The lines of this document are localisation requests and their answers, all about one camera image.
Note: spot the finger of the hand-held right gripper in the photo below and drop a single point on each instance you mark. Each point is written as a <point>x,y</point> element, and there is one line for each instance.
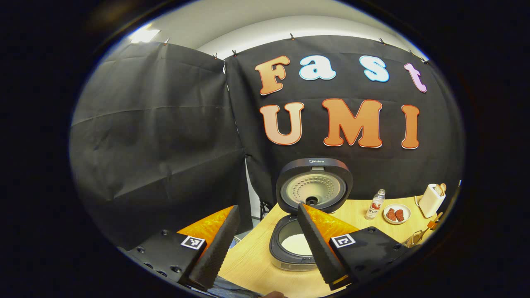
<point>432,225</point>

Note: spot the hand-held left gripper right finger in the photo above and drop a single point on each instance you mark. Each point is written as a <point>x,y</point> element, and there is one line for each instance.
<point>316,248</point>

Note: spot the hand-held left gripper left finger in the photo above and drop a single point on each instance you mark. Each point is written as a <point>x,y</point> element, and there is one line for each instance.
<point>219,248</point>

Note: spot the wooden spoon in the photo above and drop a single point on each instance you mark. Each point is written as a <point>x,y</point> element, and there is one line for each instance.
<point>422,234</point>

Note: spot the white rice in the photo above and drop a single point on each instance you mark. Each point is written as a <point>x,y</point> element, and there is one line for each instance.
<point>296,244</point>

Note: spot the black and silver rice cooker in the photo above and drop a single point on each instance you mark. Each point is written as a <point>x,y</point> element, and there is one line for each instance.
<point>290,260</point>

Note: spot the white toaster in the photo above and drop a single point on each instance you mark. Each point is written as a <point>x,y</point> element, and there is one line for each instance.
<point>430,205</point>

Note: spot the white round plate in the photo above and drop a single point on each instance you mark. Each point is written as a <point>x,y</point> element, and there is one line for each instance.
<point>406,209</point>

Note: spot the red meat piece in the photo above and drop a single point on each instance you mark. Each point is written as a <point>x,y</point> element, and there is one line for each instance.
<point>391,214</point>
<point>399,215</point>

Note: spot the toast bread slice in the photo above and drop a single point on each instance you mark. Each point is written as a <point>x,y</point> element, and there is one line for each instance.
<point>437,190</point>
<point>443,187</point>

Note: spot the person's blue clothing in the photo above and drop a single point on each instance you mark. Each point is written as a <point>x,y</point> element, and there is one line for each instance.
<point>232,289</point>

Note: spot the clear plastic drink bottle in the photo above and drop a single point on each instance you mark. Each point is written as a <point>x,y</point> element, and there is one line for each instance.
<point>374,209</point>

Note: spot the ceiling light panel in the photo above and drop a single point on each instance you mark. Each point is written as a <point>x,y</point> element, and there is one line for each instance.
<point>144,36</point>

